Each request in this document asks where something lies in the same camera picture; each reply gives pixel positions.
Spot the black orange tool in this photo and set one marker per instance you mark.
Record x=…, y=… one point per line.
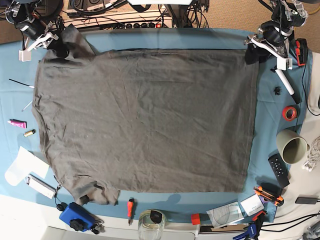
x=301, y=51

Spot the blue table cloth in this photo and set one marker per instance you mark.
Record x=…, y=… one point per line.
x=179, y=206

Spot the blue clamp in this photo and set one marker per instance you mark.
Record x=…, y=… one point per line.
x=253, y=230

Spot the black remote control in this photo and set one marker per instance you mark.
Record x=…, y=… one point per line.
x=279, y=169

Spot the white rectangular device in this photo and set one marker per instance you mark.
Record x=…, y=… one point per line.
x=40, y=186

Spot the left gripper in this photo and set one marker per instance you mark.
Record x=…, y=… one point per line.
x=273, y=43

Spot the black power strip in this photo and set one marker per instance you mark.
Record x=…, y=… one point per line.
x=138, y=25

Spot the printed paper booklet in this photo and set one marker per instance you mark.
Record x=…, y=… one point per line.
x=225, y=215

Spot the blue box with knob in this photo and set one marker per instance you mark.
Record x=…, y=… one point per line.
x=75, y=216

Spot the pink tube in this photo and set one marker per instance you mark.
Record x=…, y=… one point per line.
x=17, y=123

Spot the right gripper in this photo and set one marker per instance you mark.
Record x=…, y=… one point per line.
x=50, y=41

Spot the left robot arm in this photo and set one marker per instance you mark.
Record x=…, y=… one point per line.
x=292, y=14

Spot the black small clip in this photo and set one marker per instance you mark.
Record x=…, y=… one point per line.
x=277, y=90

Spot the white black marker pen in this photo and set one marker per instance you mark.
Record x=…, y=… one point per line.
x=287, y=85

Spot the glass jar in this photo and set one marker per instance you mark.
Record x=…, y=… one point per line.
x=151, y=224

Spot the beige mug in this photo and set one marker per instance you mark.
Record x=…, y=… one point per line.
x=291, y=146

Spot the red screwdriver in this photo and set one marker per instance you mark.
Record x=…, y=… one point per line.
x=130, y=210

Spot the red cube block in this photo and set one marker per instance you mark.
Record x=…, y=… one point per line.
x=195, y=219

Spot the grey T-shirt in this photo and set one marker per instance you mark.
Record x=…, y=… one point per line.
x=145, y=120

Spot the red tape roll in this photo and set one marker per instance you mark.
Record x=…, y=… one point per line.
x=289, y=113

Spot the white small box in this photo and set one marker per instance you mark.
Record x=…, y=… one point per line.
x=252, y=205

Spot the black cable tie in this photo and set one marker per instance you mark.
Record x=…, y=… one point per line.
x=21, y=83

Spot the black power brick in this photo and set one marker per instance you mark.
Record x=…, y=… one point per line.
x=307, y=200

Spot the white paper sheet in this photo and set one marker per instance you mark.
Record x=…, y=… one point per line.
x=24, y=164

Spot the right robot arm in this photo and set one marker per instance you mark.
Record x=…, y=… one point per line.
x=46, y=11

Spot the orange utility knife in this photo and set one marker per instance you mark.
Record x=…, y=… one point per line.
x=273, y=198

